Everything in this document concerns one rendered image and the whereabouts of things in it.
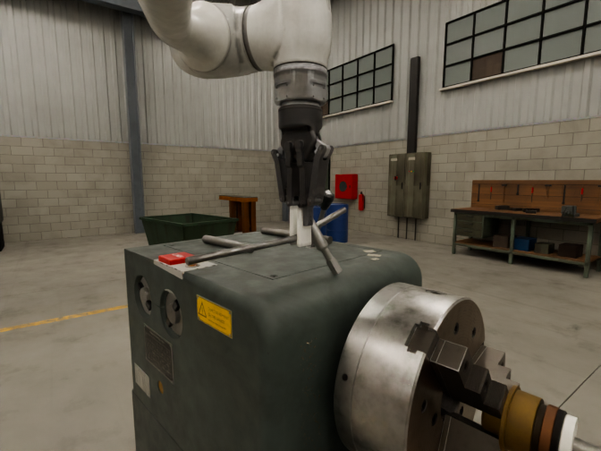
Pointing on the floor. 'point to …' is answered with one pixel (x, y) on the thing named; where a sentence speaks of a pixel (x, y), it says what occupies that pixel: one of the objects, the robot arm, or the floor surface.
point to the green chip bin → (185, 227)
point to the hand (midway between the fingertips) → (300, 225)
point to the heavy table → (246, 210)
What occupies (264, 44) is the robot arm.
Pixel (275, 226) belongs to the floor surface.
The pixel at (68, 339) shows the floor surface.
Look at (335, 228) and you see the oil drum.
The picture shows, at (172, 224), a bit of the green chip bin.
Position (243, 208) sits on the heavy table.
